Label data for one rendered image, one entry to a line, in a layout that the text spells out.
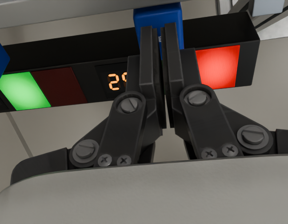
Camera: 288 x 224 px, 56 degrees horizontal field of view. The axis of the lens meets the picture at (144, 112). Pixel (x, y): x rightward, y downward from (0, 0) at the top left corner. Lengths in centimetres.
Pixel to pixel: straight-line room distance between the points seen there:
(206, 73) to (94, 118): 73
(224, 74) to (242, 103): 68
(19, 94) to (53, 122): 73
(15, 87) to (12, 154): 83
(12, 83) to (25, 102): 2
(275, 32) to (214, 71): 71
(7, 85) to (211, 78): 15
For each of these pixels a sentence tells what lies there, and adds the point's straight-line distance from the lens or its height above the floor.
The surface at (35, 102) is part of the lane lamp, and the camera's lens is 22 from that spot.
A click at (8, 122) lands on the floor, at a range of 103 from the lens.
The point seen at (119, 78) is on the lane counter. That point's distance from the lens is 19.
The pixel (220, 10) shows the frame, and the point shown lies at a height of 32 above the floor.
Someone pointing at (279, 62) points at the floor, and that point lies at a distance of 90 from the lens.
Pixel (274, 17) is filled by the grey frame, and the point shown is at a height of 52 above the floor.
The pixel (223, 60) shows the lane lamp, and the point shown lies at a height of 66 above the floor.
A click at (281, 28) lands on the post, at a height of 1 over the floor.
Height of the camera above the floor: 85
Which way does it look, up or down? 80 degrees down
